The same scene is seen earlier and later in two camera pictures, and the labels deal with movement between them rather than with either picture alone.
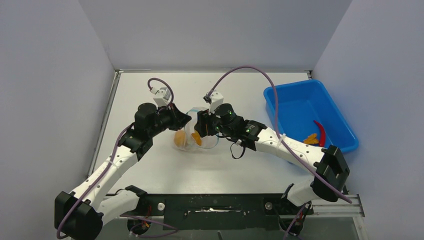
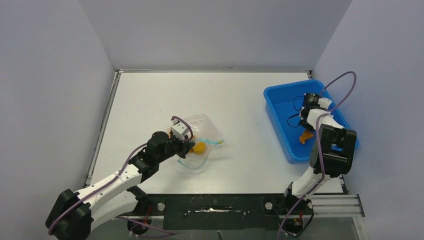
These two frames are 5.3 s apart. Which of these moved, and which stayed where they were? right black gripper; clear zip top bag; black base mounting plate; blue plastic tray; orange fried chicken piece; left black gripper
Moved: left black gripper; clear zip top bag; orange fried chicken piece; right black gripper
Stayed: blue plastic tray; black base mounting plate
